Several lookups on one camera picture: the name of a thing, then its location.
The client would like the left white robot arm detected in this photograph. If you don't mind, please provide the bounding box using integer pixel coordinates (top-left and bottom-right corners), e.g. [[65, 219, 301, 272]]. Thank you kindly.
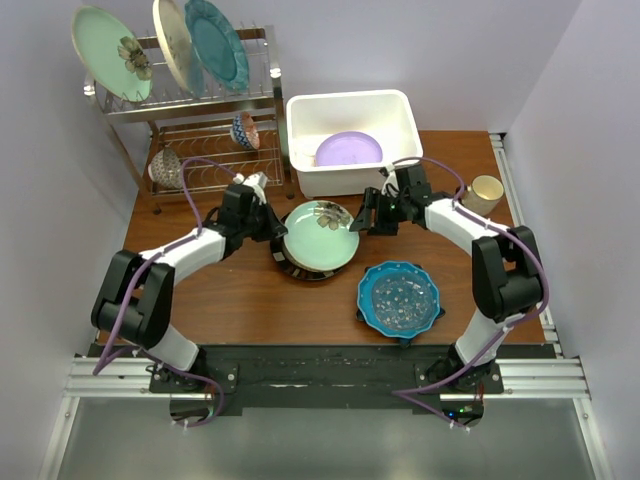
[[91, 174, 287, 394]]

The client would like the lilac plate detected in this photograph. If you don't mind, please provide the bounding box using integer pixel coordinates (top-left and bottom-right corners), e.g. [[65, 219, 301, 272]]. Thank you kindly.
[[314, 131, 383, 167]]

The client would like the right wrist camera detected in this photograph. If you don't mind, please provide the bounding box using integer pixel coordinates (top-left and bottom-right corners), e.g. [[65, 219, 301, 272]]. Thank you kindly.
[[380, 164, 400, 198]]

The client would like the yellow woven pattern plate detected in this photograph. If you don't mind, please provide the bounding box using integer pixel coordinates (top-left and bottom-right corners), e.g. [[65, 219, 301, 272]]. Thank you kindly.
[[289, 260, 344, 274]]

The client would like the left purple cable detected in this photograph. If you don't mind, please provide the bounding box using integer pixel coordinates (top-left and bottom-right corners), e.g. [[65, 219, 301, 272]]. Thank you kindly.
[[92, 157, 246, 429]]

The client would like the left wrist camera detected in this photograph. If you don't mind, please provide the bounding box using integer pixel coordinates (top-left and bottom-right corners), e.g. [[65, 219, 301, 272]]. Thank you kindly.
[[232, 172, 268, 203]]

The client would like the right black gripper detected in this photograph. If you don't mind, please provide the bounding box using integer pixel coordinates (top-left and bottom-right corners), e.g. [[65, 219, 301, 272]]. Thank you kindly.
[[349, 187, 409, 237]]

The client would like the metal dish rack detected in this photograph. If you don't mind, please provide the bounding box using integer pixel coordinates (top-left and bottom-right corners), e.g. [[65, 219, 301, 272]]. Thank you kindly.
[[83, 25, 295, 214]]

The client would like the blue patterned bowl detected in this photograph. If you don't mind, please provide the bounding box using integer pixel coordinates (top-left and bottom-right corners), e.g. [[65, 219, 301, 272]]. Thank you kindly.
[[230, 112, 260, 150]]

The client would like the grey patterned bowl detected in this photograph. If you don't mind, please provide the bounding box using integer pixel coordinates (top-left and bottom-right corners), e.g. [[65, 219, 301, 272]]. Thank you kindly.
[[147, 148, 182, 189]]

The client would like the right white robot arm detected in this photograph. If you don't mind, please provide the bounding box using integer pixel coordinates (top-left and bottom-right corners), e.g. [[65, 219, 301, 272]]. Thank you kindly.
[[350, 157, 550, 393]]

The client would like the cream mug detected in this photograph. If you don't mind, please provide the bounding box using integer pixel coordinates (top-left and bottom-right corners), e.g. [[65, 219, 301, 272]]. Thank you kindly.
[[460, 175, 504, 216]]

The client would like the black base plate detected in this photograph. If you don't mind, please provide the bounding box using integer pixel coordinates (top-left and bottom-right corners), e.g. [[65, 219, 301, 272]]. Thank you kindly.
[[148, 343, 506, 416]]

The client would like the black striped plate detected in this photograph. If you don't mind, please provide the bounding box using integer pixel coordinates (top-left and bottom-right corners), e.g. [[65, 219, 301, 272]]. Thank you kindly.
[[269, 239, 345, 282]]

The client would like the white plastic bin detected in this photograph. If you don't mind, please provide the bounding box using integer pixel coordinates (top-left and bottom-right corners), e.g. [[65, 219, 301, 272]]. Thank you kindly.
[[286, 89, 423, 198]]

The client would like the blue scalloped plate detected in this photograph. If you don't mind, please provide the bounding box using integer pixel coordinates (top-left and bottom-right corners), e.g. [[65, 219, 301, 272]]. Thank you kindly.
[[356, 261, 446, 348]]

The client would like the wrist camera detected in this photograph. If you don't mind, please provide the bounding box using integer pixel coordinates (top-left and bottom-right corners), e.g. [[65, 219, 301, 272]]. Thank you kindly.
[[380, 164, 400, 198], [232, 172, 268, 203]]

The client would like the teal plate on rack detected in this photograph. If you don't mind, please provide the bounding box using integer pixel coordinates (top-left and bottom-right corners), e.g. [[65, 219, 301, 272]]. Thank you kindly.
[[184, 0, 249, 93]]

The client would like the mint floral plate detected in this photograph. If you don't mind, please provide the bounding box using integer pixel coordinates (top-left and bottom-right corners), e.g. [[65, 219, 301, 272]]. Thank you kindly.
[[72, 6, 153, 103], [283, 200, 360, 270]]

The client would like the mint floral plate on rack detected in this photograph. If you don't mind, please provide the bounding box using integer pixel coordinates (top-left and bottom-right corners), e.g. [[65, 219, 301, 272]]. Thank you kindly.
[[72, 6, 153, 103]]

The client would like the cream plate on rack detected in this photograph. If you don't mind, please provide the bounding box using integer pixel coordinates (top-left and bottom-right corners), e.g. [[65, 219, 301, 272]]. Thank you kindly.
[[152, 0, 195, 94]]

